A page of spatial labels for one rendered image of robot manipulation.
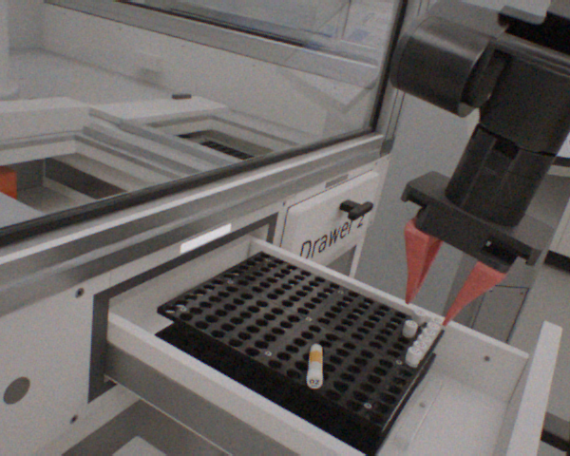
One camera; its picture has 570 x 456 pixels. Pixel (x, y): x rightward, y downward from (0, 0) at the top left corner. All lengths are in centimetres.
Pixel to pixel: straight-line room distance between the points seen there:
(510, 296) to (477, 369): 88
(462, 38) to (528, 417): 28
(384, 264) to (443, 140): 59
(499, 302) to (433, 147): 89
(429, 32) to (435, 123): 180
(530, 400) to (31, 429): 39
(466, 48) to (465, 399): 36
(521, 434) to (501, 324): 110
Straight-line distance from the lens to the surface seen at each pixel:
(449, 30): 42
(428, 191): 41
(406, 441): 52
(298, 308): 55
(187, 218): 53
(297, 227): 71
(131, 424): 65
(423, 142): 223
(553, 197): 142
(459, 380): 64
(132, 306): 54
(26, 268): 41
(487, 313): 149
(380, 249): 239
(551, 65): 39
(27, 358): 46
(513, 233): 40
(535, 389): 50
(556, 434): 49
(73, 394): 52
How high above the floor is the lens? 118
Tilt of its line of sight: 23 degrees down
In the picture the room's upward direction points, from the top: 11 degrees clockwise
